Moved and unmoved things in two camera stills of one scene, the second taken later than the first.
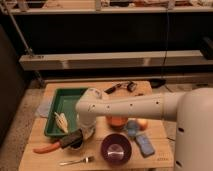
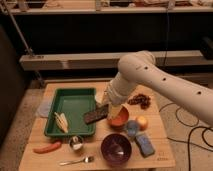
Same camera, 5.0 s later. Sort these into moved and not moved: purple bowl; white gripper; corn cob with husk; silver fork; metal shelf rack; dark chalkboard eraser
Moved: dark chalkboard eraser; white gripper
Not moved: silver fork; purple bowl; corn cob with husk; metal shelf rack
